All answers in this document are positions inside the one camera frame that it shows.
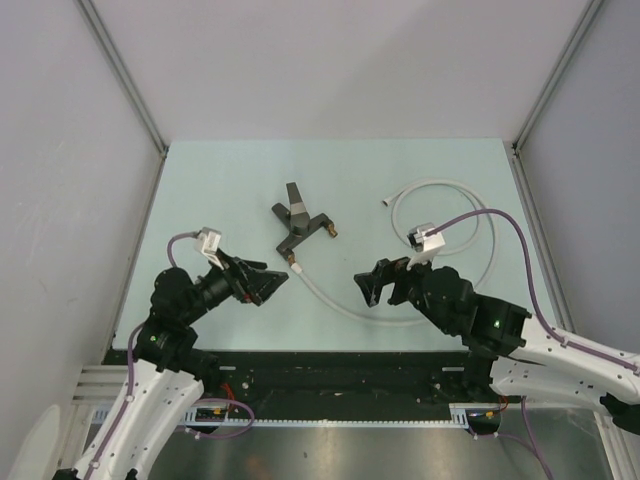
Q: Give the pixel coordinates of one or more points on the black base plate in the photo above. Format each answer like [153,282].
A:
[346,385]

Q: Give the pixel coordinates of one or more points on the dark grey faucet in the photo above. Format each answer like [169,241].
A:
[299,223]

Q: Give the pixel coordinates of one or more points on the white slotted cable duct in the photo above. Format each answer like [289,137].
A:
[455,417]

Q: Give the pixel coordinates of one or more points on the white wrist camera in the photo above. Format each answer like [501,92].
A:
[426,244]
[207,243]

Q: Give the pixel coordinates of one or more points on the aluminium frame rail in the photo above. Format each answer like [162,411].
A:
[100,383]

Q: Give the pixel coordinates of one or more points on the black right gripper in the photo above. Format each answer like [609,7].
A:
[392,272]

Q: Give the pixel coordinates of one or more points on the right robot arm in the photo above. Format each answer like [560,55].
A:
[512,352]

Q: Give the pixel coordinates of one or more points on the left aluminium corner post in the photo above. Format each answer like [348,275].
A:
[99,30]

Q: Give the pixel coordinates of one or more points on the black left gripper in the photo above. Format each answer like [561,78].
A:
[249,280]

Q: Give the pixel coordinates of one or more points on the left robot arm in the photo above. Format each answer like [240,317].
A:
[166,374]

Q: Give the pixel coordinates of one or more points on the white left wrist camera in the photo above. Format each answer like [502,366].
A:
[207,243]

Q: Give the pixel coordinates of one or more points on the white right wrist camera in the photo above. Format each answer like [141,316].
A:
[426,244]

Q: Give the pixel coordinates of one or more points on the right aluminium corner post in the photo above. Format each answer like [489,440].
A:
[576,39]

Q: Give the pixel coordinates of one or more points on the aluminium corner post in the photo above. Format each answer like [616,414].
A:
[99,30]
[576,39]

